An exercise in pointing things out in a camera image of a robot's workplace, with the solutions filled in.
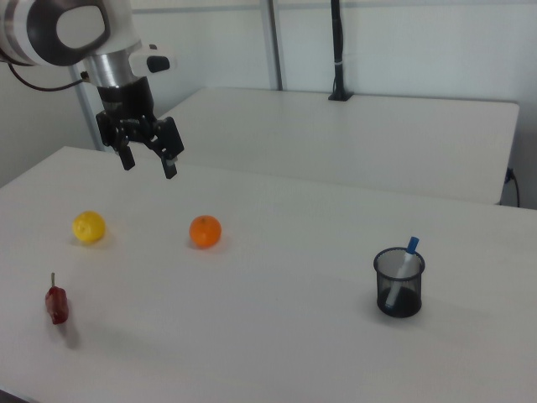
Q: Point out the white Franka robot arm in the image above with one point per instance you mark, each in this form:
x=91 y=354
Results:
x=117 y=25

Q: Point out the black mesh pen cup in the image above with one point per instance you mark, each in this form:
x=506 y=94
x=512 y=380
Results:
x=405 y=300

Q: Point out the red chili pepper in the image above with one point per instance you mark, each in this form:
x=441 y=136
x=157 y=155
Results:
x=57 y=304

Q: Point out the orange mandarin fruit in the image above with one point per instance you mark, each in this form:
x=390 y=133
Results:
x=205 y=231

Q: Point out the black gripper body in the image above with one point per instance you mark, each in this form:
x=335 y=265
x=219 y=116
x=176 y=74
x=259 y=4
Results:
x=128 y=103

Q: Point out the yellow bell pepper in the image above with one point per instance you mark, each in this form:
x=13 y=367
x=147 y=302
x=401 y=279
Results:
x=88 y=226

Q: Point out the black camera pole with base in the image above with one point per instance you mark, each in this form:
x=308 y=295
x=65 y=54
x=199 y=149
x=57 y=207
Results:
x=338 y=50

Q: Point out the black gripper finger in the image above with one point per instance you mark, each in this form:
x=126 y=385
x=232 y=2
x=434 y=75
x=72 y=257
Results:
x=172 y=142
x=125 y=155

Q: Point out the white marker pen blue cap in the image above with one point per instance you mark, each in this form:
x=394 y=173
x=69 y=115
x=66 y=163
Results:
x=405 y=262

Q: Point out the white adjacent table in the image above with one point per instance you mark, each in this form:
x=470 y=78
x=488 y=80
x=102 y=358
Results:
x=335 y=138

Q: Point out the grey partition post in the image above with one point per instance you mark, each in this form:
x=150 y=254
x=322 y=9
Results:
x=272 y=42

